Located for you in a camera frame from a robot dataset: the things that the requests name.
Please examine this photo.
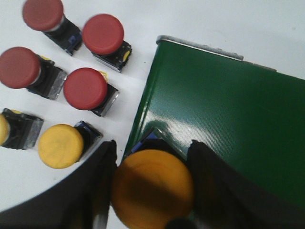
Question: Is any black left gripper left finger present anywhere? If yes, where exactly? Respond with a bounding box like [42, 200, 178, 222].
[0, 140, 117, 229]

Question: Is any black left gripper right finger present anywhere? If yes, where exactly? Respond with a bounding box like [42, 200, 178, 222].
[187, 140, 305, 229]

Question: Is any yellow push button switch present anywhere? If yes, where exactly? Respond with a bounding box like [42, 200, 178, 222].
[0, 108, 44, 150]
[38, 121, 103, 169]
[111, 128, 194, 229]

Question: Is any green conveyor belt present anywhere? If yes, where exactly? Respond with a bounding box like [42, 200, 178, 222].
[126, 41, 305, 208]

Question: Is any red push button switch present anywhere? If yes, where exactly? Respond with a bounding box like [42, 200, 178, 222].
[63, 67, 119, 117]
[82, 14, 132, 73]
[0, 46, 68, 100]
[22, 0, 82, 56]

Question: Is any aluminium conveyor frame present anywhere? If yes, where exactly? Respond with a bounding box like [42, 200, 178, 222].
[156, 35, 277, 72]

